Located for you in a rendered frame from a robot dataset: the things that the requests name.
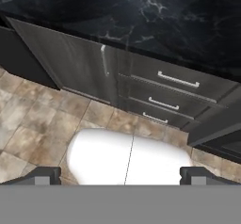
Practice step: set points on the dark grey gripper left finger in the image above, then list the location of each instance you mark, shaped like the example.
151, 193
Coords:
47, 175

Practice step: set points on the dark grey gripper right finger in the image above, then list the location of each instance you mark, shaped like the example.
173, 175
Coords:
193, 175

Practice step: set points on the dark cabinet run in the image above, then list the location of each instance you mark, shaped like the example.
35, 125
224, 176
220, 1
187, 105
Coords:
219, 124

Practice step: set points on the white rounded object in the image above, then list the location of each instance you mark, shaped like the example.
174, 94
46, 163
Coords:
125, 158

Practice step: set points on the large dark grey drawer front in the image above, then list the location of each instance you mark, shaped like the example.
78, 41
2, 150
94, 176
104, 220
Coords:
194, 77

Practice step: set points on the dark grey cupboard door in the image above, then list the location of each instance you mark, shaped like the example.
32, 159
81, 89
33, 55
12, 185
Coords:
69, 58

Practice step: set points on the dark cabinet panel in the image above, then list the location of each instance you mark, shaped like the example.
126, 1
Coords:
19, 58

